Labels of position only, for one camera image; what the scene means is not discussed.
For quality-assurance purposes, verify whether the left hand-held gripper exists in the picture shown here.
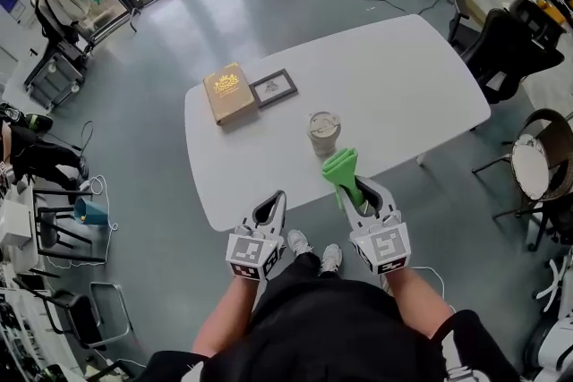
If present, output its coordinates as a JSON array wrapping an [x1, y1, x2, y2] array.
[[224, 190, 288, 283]]

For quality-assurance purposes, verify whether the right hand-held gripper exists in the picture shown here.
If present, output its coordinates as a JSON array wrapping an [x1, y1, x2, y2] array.
[[334, 175, 413, 276]]

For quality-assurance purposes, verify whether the green cloth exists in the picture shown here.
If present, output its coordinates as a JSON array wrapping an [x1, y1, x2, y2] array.
[[321, 147, 365, 208]]

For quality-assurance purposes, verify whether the beige lidded cup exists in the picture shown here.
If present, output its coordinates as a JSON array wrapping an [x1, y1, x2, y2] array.
[[306, 110, 343, 158]]

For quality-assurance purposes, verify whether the person's right forearm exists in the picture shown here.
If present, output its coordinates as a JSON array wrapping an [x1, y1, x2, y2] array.
[[383, 266, 454, 340]]

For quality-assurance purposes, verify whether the person's left forearm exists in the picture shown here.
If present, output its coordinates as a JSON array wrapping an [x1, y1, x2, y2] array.
[[192, 275, 261, 357]]

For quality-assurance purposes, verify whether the person's left white shoe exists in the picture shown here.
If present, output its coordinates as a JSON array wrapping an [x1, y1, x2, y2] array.
[[286, 229, 312, 257]]

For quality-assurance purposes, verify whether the person's white shoe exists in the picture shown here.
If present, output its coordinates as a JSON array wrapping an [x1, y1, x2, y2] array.
[[318, 243, 344, 276], [286, 229, 312, 257]]

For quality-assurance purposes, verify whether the person's right white shoe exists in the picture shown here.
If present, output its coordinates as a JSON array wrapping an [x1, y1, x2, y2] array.
[[318, 243, 344, 276]]

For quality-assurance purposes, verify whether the person's black clothing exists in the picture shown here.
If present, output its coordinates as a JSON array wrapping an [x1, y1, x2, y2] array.
[[147, 252, 523, 382]]

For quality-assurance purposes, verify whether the brown gold-printed book box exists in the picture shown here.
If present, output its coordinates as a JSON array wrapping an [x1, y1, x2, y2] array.
[[202, 62, 261, 127]]

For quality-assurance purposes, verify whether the white round seat cushion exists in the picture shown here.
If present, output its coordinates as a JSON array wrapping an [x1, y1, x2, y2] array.
[[510, 137, 551, 200]]

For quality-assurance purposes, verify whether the teal bucket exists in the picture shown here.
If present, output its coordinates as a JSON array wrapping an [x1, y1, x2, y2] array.
[[73, 196, 112, 226]]

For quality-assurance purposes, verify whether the black office chair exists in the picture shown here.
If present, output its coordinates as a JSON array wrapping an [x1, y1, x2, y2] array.
[[509, 0, 568, 53], [447, 6, 538, 105]]

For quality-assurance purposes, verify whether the white chair base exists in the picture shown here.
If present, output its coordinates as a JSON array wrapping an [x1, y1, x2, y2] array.
[[535, 257, 573, 313]]

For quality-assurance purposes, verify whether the brown wicker chair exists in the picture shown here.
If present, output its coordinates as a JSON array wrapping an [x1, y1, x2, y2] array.
[[471, 107, 573, 252]]

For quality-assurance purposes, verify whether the black stool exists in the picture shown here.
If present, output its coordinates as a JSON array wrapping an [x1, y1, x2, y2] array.
[[33, 187, 107, 264]]

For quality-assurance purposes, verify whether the grey wheeled cart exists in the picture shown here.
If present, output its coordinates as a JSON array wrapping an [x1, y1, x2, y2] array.
[[24, 52, 87, 111]]

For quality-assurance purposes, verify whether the clothes rack with bags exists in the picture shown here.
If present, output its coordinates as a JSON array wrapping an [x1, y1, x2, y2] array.
[[30, 0, 140, 55]]

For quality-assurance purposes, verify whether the black picture frame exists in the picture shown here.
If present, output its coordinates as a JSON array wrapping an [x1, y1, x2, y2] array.
[[248, 68, 299, 110]]

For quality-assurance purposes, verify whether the black metal-frame chair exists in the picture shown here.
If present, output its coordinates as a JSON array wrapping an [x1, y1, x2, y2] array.
[[13, 276, 134, 350]]

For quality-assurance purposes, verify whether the blue wall sign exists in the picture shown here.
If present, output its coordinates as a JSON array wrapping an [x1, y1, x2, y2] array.
[[0, 0, 27, 22]]

